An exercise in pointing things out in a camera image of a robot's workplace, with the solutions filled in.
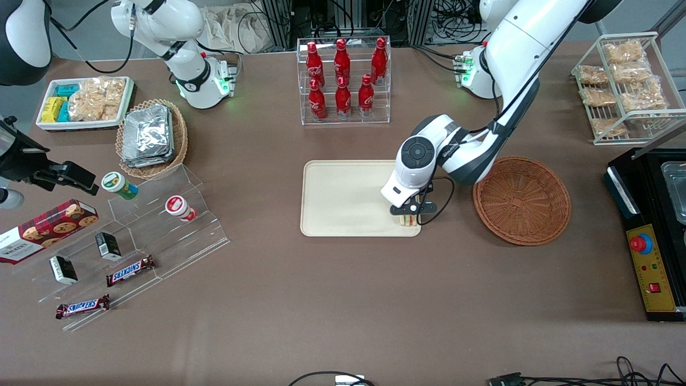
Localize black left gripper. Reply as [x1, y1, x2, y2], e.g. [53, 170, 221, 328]
[390, 182, 438, 220]

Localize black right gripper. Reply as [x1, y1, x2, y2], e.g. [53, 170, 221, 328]
[0, 117, 100, 195]

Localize white rectangular snack tray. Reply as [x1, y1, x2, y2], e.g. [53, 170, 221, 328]
[35, 76, 136, 132]

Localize beige plastic serving tray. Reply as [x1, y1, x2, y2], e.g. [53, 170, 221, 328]
[300, 159, 422, 237]

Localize round brown wicker basket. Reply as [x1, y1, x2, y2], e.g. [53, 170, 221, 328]
[473, 155, 572, 247]

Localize oval brown wicker basket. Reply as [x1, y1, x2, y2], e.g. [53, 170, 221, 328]
[115, 99, 189, 180]

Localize red tartan cookie box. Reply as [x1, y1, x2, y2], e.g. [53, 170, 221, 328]
[0, 199, 100, 265]

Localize green lidded snack cup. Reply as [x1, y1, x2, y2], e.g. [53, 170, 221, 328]
[101, 172, 139, 201]

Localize yellow snack packet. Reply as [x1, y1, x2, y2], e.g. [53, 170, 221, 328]
[41, 96, 68, 124]

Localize small black box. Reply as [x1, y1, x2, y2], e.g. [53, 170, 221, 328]
[49, 255, 79, 285]
[95, 232, 123, 262]

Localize silver foil packet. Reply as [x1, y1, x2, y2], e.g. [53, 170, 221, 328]
[121, 145, 176, 169]
[123, 104, 174, 160]

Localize clear acrylic bottle rack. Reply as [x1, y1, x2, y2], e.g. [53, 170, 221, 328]
[296, 36, 392, 126]

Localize brown Snickers bar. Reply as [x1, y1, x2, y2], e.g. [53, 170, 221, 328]
[106, 255, 156, 287]
[55, 294, 111, 320]

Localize red cola bottle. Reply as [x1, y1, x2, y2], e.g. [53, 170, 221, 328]
[334, 77, 353, 120]
[333, 38, 352, 86]
[306, 41, 325, 90]
[357, 74, 376, 118]
[370, 37, 389, 86]
[308, 79, 328, 122]

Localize red lidded snack cup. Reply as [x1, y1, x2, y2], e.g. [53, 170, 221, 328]
[165, 195, 197, 222]

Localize clear acrylic stepped display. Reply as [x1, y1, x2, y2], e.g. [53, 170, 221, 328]
[11, 164, 231, 332]

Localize clear bag of rice crackers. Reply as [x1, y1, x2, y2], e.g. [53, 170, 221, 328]
[612, 62, 653, 84]
[603, 41, 646, 64]
[578, 65, 609, 86]
[620, 78, 668, 113]
[590, 117, 628, 138]
[580, 87, 617, 107]

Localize black machine with yellow panel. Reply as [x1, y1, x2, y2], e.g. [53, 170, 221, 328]
[604, 134, 686, 322]

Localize beige cloth bag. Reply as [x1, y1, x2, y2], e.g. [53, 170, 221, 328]
[201, 3, 275, 55]

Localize metal container in machine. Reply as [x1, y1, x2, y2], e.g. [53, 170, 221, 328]
[660, 161, 686, 226]

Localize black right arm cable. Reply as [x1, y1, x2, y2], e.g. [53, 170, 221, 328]
[49, 0, 135, 75]

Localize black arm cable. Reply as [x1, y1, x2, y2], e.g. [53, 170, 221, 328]
[415, 0, 596, 226]
[49, 0, 135, 75]

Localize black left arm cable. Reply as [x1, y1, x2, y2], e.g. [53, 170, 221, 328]
[415, 0, 596, 226]

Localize black looped cable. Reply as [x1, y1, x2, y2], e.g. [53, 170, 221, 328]
[288, 370, 376, 386]

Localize black cable connector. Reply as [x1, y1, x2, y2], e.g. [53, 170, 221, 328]
[488, 373, 529, 386]

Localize aluminium frame post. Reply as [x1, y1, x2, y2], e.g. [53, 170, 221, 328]
[407, 0, 433, 47]
[260, 0, 293, 50]

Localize black background cable bundle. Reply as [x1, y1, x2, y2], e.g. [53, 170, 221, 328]
[431, 0, 484, 44]

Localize black tangled floor cables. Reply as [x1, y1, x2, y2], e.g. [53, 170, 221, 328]
[528, 356, 686, 386]

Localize white wire rack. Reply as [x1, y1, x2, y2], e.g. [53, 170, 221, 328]
[571, 32, 686, 146]

